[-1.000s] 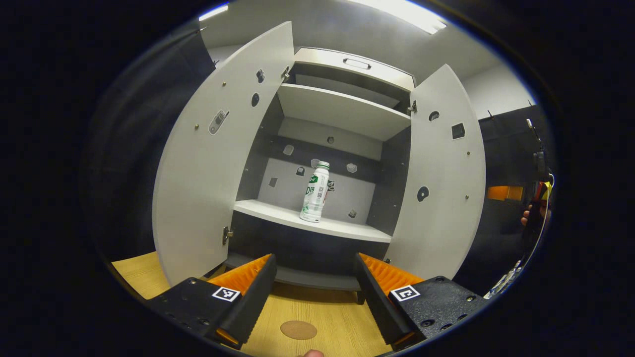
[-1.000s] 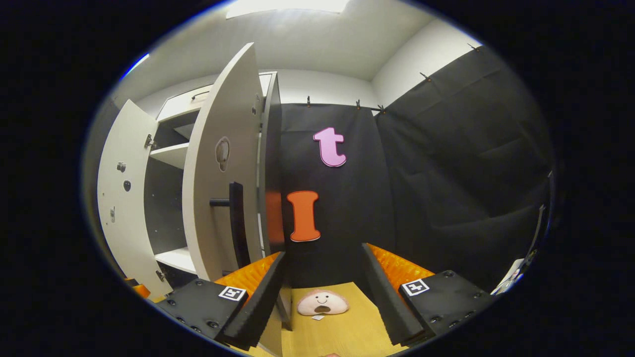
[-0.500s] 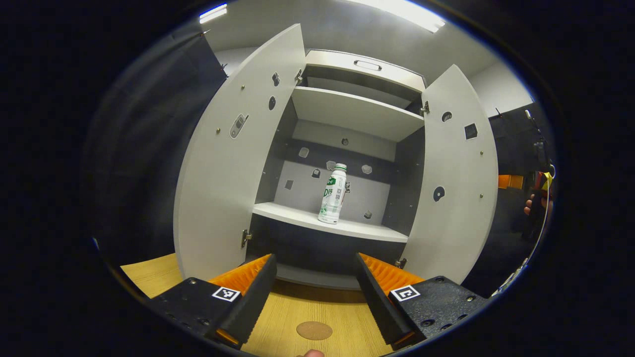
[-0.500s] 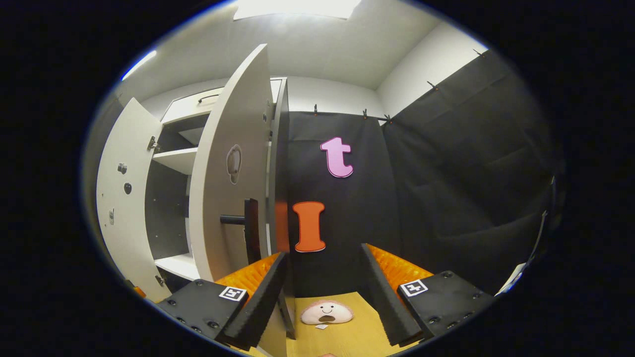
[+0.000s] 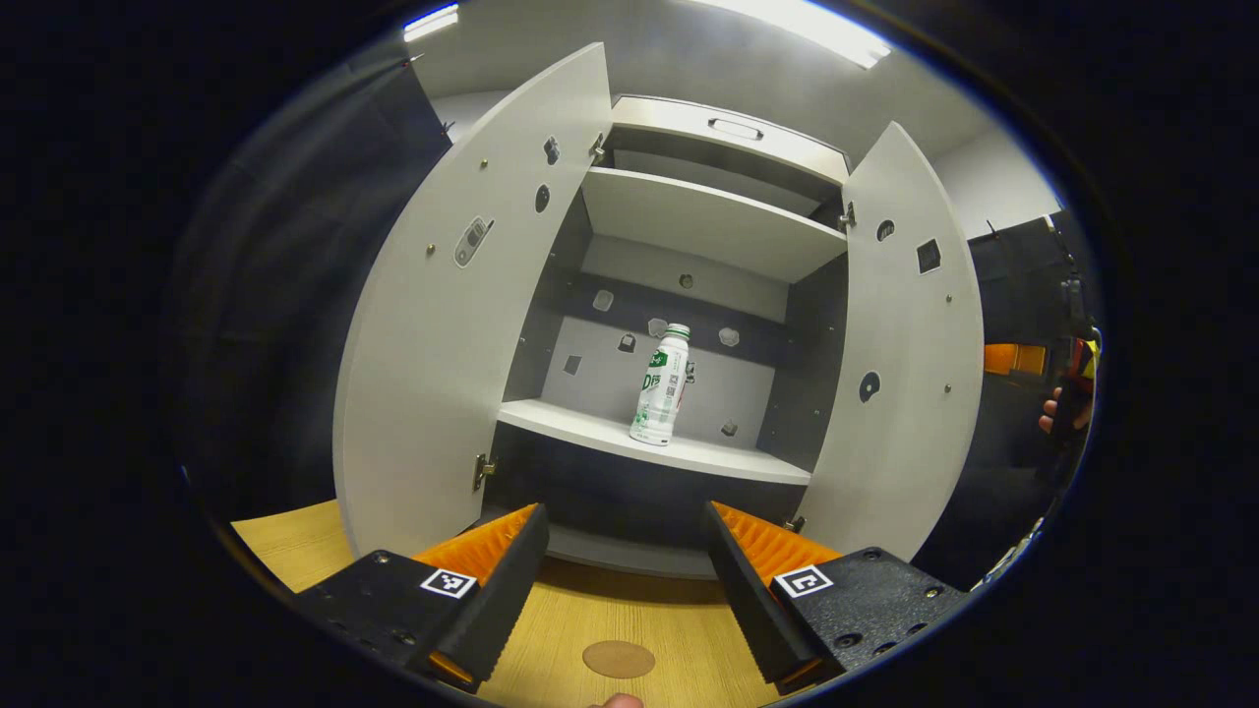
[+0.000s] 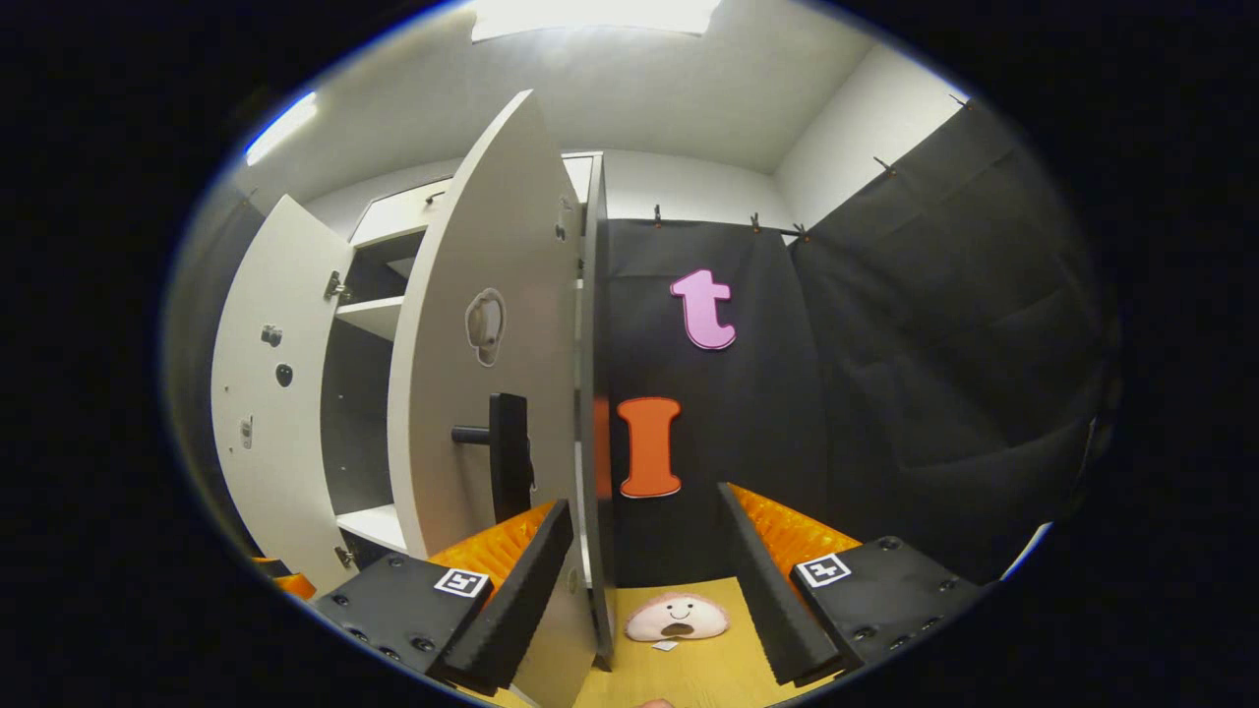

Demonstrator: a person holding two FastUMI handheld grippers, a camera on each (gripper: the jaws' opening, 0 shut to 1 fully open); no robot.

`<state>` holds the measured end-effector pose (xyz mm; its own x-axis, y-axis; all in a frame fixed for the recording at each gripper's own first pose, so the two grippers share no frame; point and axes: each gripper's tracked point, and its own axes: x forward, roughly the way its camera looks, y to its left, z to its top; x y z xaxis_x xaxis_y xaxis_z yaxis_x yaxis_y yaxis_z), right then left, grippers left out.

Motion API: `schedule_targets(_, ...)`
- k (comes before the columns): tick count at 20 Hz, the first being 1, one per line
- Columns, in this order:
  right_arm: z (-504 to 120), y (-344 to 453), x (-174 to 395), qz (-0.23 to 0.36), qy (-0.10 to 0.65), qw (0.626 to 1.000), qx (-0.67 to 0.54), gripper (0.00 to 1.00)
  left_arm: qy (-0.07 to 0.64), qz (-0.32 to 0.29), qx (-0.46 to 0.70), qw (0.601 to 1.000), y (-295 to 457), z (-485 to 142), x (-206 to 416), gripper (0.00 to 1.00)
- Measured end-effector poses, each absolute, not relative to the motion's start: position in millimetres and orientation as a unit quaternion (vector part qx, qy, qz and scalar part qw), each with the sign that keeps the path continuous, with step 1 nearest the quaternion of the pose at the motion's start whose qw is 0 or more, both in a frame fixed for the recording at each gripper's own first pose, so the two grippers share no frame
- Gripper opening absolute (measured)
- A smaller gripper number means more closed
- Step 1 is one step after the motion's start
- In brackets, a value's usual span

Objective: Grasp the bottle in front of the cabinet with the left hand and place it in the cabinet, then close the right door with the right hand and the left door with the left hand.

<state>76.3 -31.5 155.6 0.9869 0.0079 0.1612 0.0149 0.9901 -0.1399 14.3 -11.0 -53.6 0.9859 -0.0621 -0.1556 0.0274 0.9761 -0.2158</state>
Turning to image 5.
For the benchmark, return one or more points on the long ceiling light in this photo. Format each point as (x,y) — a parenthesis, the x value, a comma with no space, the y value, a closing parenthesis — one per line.
(816,29)

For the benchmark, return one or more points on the small ceiling light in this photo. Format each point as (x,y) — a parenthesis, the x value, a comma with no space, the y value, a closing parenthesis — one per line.
(433,20)

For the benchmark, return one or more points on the round cork coaster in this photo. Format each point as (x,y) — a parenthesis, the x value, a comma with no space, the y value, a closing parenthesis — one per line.
(620,659)

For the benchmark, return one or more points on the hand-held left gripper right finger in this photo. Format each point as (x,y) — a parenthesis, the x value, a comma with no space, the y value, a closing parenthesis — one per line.
(748,600)

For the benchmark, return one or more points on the white drink bottle green label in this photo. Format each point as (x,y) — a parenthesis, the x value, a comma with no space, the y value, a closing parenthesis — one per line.
(661,393)

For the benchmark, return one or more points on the white and grey cabinet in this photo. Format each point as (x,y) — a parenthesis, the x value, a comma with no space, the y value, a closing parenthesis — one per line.
(610,482)

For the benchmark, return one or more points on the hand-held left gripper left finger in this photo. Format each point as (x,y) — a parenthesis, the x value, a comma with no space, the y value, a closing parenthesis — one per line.
(502,600)

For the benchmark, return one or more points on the white cabinet shelf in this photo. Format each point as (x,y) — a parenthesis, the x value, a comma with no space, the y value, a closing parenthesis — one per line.
(590,425)
(708,221)

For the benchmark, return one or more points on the black backdrop cloth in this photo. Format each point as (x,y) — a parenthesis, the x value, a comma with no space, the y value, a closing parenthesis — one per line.
(1013,285)
(275,295)

